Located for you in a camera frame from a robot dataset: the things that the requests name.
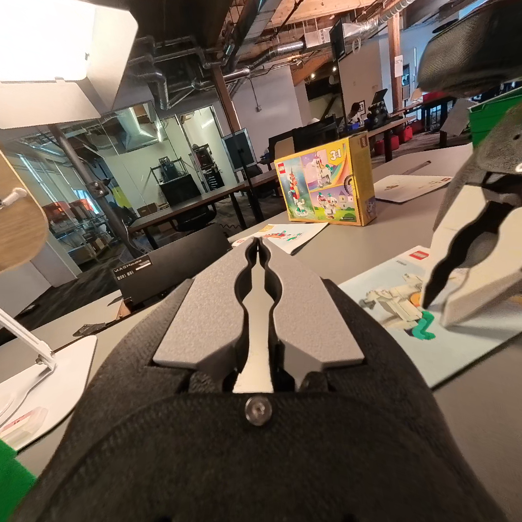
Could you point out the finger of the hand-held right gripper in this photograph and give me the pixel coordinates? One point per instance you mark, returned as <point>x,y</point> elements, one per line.
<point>452,220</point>
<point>497,281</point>

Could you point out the orange resin printer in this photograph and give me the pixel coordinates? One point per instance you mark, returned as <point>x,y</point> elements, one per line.
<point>59,212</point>
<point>83,208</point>

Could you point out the black equipment enclosure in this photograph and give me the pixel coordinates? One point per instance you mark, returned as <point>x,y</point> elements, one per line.
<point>177,187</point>

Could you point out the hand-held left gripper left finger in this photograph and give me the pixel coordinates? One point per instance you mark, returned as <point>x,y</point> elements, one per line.
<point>200,322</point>

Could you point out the cardboard box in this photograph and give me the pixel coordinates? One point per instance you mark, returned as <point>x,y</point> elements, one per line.
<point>281,147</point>

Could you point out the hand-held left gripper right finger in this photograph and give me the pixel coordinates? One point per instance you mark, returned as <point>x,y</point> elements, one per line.
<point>314,322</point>

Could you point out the black light stand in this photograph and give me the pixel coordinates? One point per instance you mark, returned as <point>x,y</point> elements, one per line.
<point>81,171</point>

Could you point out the grey monitor on stand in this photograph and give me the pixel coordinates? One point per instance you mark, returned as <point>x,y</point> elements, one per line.
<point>239,149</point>

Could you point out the brown metal bracket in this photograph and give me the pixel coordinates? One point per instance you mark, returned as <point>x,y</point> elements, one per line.
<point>124,312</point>

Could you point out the wooden book stand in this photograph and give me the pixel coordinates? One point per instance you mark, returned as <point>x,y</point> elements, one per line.
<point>69,367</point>

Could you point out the studio light panel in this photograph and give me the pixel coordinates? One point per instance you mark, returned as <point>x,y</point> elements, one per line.
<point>49,40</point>

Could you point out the yellow lego box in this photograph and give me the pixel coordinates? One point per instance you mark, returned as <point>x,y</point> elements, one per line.
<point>326,179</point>

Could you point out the black office chair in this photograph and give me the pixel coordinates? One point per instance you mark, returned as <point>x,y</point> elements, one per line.
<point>195,216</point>

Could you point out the black hanging monitor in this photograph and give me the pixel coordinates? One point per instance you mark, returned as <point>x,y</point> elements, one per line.
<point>337,40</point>

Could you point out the seahorse instruction booklet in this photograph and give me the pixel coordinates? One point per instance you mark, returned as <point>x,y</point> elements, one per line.
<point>297,238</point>

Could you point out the long brown table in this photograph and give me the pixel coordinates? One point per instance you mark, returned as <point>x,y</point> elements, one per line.
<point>191,200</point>

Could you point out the black desk monitor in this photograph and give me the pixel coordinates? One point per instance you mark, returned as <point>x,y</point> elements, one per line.
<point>314,136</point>

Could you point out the metal exhaust hood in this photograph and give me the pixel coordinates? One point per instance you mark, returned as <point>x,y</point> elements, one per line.
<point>138,130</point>

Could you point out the small clear plastic case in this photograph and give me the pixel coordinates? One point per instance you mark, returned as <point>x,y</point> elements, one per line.
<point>24,424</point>

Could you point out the unicorn instruction booklet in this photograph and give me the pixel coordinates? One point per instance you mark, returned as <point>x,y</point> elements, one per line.
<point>448,354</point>

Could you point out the green plastic bin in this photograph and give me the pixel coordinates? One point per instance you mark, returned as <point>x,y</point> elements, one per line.
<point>14,481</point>
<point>489,118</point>

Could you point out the white instruction booklet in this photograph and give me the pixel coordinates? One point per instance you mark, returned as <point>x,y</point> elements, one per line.
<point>412,189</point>

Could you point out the yellow board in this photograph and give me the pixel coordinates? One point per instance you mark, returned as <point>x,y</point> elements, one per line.
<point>117,197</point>

